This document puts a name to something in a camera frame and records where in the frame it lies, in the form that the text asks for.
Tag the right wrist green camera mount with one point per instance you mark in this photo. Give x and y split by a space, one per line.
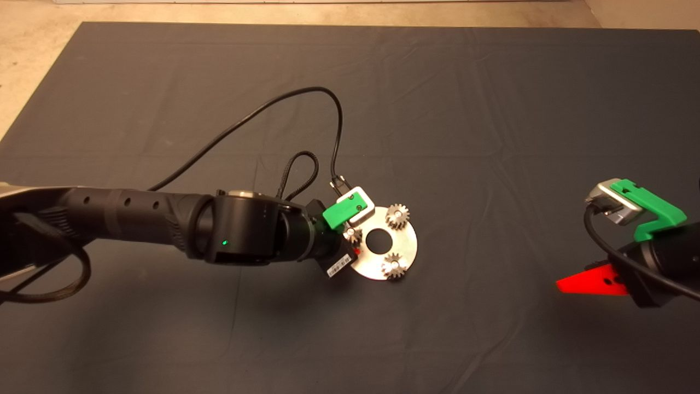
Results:
659 214

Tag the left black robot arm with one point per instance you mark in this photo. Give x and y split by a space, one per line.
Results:
164 219

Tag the round metal carrier plate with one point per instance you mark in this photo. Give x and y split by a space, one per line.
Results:
404 243

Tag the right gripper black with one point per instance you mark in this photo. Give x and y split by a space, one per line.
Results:
640 276

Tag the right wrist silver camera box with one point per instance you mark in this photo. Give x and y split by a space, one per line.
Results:
607 198

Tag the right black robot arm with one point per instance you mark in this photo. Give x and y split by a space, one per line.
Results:
678 260

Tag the wrist green camera mount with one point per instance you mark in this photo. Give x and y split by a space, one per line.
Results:
659 214
342 212

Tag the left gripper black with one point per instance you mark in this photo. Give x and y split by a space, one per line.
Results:
336 254

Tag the dark grey table cloth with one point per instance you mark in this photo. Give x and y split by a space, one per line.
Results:
492 82

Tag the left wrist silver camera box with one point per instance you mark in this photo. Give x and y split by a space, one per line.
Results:
363 208

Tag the left wrist green camera mount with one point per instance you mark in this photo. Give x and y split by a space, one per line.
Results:
342 212

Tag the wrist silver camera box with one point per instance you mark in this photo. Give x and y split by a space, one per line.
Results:
607 198
363 208

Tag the steel planetary gear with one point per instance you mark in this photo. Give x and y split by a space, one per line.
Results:
398 218
353 235
388 271

